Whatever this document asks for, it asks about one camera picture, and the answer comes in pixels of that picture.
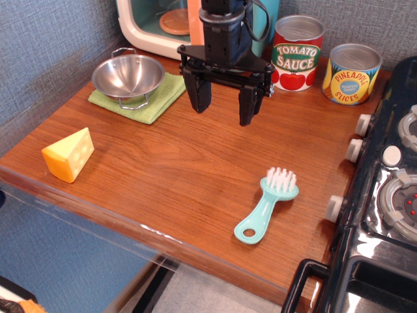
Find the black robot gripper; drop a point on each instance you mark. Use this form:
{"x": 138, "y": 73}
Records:
{"x": 226, "y": 57}

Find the teal dish brush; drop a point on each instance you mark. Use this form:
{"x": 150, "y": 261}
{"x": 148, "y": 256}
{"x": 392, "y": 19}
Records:
{"x": 279, "y": 184}

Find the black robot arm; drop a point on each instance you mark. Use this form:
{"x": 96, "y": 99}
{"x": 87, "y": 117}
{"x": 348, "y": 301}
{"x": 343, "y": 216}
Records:
{"x": 226, "y": 58}

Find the yellow cheese wedge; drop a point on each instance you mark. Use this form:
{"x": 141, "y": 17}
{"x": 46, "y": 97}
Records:
{"x": 66, "y": 158}

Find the green cloth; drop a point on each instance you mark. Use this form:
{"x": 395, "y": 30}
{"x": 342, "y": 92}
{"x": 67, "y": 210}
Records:
{"x": 170, "y": 90}

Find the tomato sauce can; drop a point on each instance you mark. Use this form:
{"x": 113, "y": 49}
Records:
{"x": 295, "y": 52}

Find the toy microwave oven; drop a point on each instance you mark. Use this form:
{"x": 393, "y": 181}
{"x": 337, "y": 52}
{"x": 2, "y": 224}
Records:
{"x": 161, "y": 27}

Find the steel colander bowl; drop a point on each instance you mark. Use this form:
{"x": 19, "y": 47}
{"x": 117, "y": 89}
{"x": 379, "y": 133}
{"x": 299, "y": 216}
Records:
{"x": 128, "y": 78}

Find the pineapple slices can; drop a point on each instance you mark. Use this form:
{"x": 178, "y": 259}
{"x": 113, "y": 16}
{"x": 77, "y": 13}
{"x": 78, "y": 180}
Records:
{"x": 351, "y": 73}

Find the white stove knob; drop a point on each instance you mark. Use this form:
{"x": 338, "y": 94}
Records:
{"x": 353, "y": 150}
{"x": 333, "y": 208}
{"x": 363, "y": 124}

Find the black toy stove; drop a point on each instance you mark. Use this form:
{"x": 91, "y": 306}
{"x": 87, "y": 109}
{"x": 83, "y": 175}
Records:
{"x": 373, "y": 251}

